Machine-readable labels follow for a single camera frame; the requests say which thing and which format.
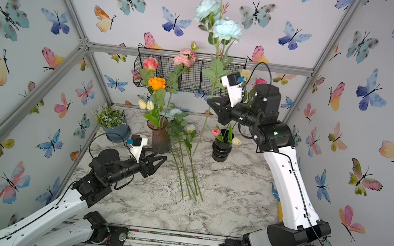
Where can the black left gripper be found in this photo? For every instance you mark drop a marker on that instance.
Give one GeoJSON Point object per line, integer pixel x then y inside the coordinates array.
{"type": "Point", "coordinates": [147, 169]}

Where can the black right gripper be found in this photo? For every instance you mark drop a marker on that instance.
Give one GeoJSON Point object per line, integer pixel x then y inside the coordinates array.
{"type": "Point", "coordinates": [227, 111]}

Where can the light blue flower stem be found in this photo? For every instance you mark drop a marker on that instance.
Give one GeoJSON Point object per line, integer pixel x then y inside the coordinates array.
{"type": "Point", "coordinates": [175, 129]}
{"type": "Point", "coordinates": [222, 31]}
{"type": "Point", "coordinates": [184, 165]}

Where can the pale blue white rose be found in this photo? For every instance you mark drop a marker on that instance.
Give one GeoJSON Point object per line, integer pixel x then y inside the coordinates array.
{"type": "Point", "coordinates": [190, 134]}

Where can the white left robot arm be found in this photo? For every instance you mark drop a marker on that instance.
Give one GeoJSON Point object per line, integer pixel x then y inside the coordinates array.
{"type": "Point", "coordinates": [106, 170]}

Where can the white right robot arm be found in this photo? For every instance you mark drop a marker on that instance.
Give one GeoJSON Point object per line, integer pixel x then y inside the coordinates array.
{"type": "Point", "coordinates": [300, 222]}

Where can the pink ribbed glass vase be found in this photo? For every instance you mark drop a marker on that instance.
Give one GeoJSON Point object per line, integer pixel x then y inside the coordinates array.
{"type": "Point", "coordinates": [160, 139]}

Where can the black ribbed vase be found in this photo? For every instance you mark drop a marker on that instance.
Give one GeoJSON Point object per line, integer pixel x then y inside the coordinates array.
{"type": "Point", "coordinates": [222, 145]}

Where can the red tulip flower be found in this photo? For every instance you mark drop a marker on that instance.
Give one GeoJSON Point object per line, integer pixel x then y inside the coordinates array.
{"type": "Point", "coordinates": [216, 132]}

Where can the cream tulip bud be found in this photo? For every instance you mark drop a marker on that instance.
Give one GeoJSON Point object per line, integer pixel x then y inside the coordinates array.
{"type": "Point", "coordinates": [236, 141]}

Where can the yellow rose flower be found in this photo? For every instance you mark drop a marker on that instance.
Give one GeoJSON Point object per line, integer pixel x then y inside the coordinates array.
{"type": "Point", "coordinates": [246, 74]}

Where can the blue plant pot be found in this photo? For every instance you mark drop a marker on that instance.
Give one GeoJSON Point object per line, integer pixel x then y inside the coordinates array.
{"type": "Point", "coordinates": [118, 134]}

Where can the magenta rose flower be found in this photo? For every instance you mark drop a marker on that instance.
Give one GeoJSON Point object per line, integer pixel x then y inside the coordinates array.
{"type": "Point", "coordinates": [260, 81]}

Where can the white tulip buds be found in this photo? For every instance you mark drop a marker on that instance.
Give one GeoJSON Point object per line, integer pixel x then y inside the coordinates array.
{"type": "Point", "coordinates": [146, 105]}

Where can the pink peony flower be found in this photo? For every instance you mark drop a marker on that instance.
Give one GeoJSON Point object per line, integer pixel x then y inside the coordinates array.
{"type": "Point", "coordinates": [186, 57]}

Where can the green artificial bush plant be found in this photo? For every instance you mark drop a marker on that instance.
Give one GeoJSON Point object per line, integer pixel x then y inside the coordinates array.
{"type": "Point", "coordinates": [109, 117]}

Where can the orange flower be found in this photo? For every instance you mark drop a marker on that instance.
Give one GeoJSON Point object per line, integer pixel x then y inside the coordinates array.
{"type": "Point", "coordinates": [157, 83]}

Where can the pink rose flower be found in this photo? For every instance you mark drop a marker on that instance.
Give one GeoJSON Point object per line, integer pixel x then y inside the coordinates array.
{"type": "Point", "coordinates": [150, 64]}

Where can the blue garden fork tool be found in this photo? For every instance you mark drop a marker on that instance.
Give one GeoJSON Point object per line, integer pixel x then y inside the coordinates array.
{"type": "Point", "coordinates": [278, 202]}

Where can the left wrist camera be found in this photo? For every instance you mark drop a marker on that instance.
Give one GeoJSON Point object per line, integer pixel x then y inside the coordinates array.
{"type": "Point", "coordinates": [135, 145]}

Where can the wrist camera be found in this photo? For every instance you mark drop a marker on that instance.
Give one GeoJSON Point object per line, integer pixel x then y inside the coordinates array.
{"type": "Point", "coordinates": [234, 83]}
{"type": "Point", "coordinates": [135, 145]}

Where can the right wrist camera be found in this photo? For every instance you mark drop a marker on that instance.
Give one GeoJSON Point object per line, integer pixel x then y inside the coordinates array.
{"type": "Point", "coordinates": [234, 83]}

